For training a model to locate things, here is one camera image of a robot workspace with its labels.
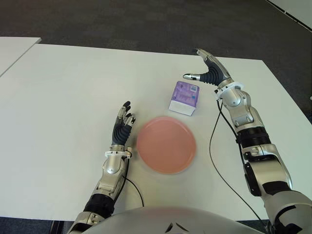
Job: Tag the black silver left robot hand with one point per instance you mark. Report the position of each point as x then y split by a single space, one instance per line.
120 134

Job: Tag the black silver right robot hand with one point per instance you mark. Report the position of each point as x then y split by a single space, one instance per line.
214 73

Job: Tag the purple white tissue paper pack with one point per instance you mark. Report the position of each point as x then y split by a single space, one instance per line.
184 95

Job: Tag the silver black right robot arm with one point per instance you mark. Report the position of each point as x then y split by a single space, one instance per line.
243 114

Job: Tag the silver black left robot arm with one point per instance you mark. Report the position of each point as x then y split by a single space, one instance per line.
113 165

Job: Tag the round pink plate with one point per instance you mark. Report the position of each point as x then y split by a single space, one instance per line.
165 146

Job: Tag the silver robot torso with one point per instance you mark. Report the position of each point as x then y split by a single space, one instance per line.
146 219

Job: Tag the white table with dark edge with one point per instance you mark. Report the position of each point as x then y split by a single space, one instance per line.
299 9

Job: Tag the white side table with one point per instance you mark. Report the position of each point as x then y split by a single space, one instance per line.
14 51

